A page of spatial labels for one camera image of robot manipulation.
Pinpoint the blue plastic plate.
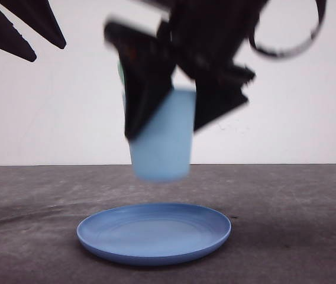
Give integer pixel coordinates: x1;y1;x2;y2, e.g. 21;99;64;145
76;203;232;266

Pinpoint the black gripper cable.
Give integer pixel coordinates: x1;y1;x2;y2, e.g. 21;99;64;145
249;0;328;59

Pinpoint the mint green plastic spoon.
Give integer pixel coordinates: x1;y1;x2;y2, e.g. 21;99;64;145
117;60;125;89

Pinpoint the light blue plastic cup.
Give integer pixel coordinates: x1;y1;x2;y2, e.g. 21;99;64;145
125;88;196;182

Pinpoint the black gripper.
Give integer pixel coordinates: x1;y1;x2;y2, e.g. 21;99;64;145
104;1;267;141

